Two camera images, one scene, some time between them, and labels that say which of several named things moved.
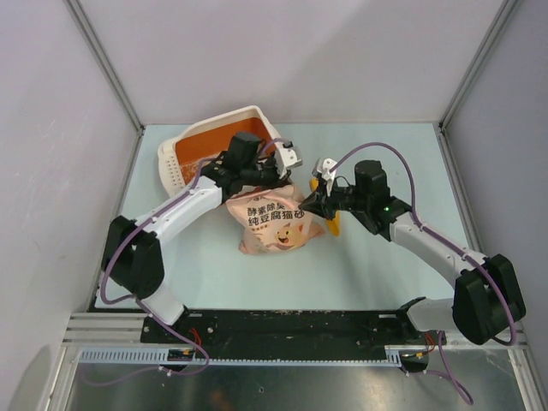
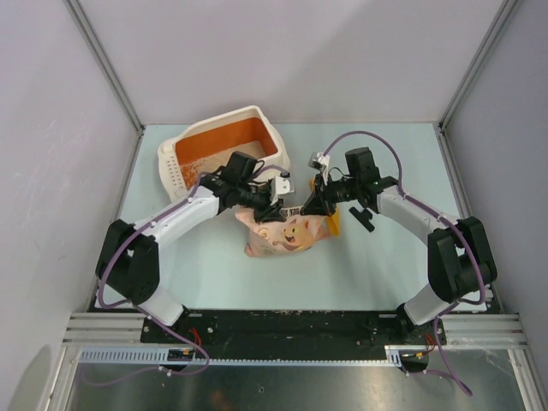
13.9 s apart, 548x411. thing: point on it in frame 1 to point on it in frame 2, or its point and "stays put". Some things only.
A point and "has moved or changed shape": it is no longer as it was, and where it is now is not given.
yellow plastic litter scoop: x=334 y=223 stays put
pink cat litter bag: x=271 y=220 has moved or changed shape
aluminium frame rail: x=98 y=328 stays put
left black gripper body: x=265 y=175 to x=256 y=197
